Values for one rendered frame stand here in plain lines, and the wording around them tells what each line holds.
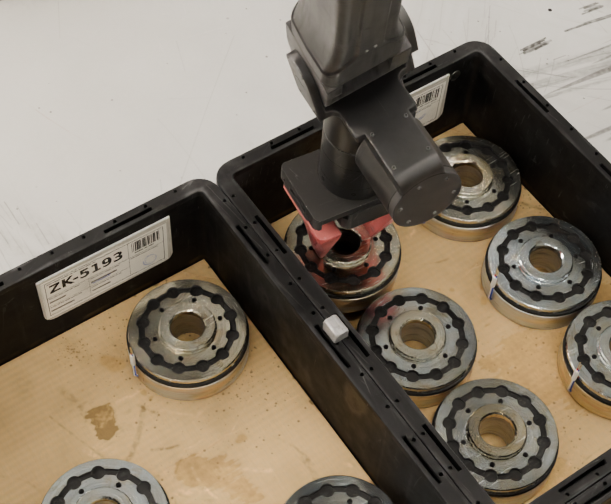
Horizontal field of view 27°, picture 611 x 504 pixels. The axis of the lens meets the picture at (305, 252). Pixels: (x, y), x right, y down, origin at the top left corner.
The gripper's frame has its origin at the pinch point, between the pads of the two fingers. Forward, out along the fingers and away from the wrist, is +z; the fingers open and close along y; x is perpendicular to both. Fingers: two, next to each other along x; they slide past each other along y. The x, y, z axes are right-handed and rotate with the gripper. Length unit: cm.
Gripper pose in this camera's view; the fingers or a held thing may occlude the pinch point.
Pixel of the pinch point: (343, 236)
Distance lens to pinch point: 109.0
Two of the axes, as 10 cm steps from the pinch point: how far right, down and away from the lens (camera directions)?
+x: -4.6, -7.5, 4.8
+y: 8.8, -3.5, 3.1
